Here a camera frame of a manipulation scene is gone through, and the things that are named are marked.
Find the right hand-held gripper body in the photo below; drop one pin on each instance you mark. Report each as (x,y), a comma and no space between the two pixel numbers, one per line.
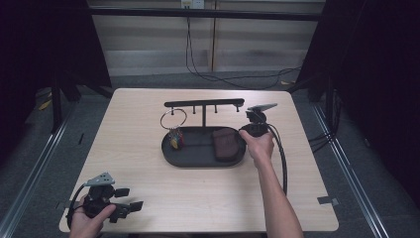
(257,124)

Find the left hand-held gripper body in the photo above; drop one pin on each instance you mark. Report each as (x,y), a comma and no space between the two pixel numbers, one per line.
(95,201)

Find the brown zip pouch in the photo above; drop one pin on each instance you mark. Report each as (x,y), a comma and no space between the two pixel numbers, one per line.
(226,145)

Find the black key rack with tray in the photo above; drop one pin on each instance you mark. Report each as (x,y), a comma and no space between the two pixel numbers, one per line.
(198,150)

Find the person's right hand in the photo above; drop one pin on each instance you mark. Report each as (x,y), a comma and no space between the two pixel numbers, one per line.
(261,148)

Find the person's left hand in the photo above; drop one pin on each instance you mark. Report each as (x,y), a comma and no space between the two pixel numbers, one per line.
(84,226)

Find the grey tape strip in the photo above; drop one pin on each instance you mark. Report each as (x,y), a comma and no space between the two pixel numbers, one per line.
(64,205)
(328,200)

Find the yellow floor tape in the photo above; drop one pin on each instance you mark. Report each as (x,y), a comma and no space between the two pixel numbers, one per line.
(45,104)

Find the black horizontal bar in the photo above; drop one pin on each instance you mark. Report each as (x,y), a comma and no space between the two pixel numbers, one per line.
(204,14)

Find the black curtain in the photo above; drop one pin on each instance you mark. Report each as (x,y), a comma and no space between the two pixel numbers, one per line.
(379,82)
(39,49)

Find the metal floor rail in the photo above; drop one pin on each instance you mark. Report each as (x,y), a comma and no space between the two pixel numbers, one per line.
(350,172)
(33,172)

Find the white wall socket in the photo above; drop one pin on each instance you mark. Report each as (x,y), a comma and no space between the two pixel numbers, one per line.
(192,3)

